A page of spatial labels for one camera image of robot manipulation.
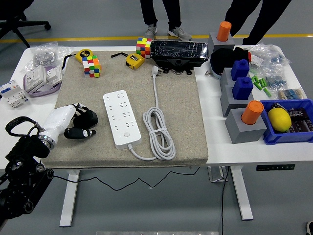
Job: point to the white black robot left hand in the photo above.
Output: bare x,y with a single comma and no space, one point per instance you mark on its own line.
58,120

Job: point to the white power strip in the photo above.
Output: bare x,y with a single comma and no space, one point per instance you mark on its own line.
122,120

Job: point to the square yellow tape measure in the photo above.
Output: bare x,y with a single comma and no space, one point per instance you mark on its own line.
134,61

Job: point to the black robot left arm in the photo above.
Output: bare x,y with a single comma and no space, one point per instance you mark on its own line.
24,171

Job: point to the small white socket plate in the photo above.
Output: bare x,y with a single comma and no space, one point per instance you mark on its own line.
53,73

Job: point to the large white socket plate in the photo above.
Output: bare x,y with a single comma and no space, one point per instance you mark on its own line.
36,78

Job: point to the white circuit breaker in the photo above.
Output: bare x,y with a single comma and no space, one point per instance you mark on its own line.
12,94

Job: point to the multicolour puzzle cube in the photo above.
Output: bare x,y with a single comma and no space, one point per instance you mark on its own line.
91,67
143,47

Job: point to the clear bag of nuts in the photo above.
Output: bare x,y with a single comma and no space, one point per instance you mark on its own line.
44,57

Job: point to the round yellow tape measure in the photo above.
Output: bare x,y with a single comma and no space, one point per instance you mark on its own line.
84,54

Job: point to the white table leg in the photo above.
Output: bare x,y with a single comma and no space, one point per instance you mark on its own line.
242,193
69,195

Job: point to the black office chair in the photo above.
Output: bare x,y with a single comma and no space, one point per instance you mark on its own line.
14,24

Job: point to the grey-brown mat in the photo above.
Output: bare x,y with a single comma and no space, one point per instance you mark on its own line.
181,110

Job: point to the black film-wrapped device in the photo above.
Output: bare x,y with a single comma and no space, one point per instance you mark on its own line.
178,50

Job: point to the person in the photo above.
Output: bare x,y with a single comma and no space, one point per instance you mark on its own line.
264,14
149,12

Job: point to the white blue rounded base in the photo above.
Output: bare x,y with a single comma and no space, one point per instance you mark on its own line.
217,74

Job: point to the plain grey block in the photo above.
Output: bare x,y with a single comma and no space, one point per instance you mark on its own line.
228,102

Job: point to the grey block with round hole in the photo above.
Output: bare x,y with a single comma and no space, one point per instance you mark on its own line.
244,133
215,42

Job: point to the black cloth bundle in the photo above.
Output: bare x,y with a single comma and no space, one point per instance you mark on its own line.
223,58

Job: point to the blue block with knob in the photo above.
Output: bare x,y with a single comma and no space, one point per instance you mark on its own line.
242,89
239,69

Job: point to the orange cylinder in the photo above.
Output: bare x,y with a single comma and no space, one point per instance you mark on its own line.
224,30
252,112

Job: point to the small red object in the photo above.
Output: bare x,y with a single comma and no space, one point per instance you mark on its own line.
249,56

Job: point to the large clear parts bag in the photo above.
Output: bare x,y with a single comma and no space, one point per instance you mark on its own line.
266,57

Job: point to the small black white clip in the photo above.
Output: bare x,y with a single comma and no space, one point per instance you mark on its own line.
276,105

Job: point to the bag of blue components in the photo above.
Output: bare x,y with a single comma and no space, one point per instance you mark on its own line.
276,80

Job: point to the yellow lemon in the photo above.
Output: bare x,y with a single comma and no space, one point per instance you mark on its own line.
280,120

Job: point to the black table control panel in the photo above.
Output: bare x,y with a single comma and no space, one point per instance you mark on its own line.
275,167

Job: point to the blue plastic bin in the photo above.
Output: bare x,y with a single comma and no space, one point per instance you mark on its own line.
281,138

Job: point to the bag of striped resistors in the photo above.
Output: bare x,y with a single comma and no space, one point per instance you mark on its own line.
291,93

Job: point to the dark brown capacitor pile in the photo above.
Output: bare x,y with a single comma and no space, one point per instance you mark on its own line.
300,120

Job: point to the black shoe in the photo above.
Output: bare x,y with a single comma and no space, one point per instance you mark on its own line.
310,228

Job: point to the green plastic wall anchor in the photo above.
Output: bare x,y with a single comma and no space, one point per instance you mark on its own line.
254,79
263,82
267,92
258,85

